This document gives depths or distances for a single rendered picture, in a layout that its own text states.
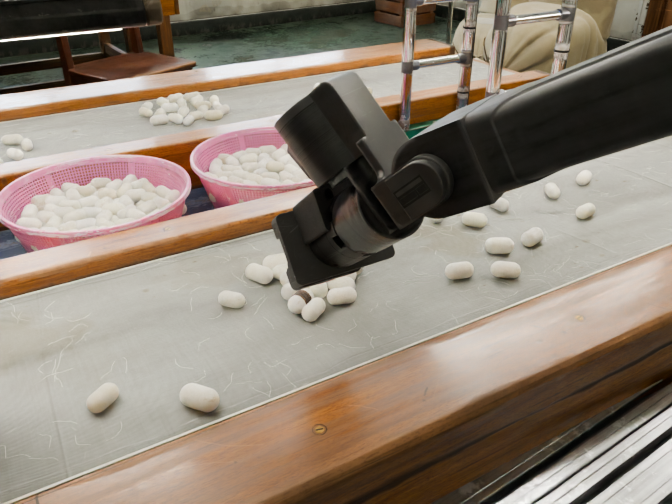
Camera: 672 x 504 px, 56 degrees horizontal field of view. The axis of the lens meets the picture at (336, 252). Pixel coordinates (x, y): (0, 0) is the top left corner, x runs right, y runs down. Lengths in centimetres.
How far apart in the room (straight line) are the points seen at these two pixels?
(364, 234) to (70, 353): 35
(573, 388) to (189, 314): 40
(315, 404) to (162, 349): 19
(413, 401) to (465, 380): 6
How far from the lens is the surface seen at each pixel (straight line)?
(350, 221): 47
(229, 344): 66
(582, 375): 65
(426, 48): 181
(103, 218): 94
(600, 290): 74
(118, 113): 140
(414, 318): 69
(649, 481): 68
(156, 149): 112
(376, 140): 45
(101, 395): 60
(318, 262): 55
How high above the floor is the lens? 114
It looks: 30 degrees down
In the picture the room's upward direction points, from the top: straight up
